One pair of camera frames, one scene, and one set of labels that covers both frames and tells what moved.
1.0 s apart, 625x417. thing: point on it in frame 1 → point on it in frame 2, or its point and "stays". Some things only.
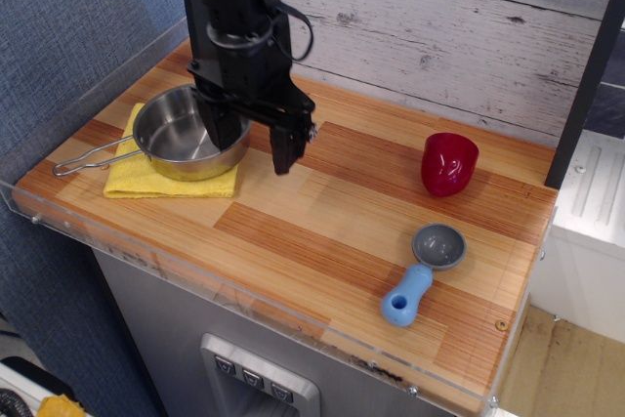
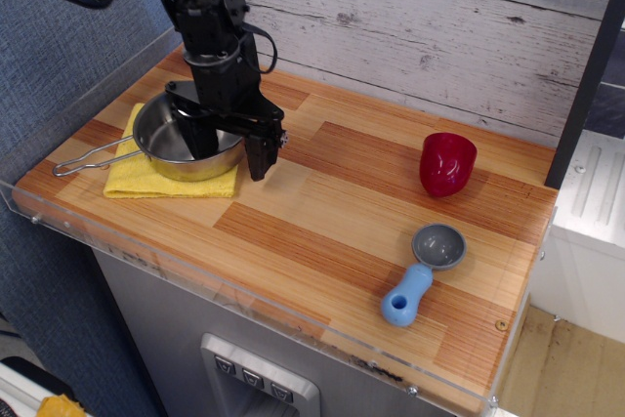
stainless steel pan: [171, 130] stays
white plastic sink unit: [580, 278] stays
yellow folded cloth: [136, 177] stays
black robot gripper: [251, 73] → [227, 86]
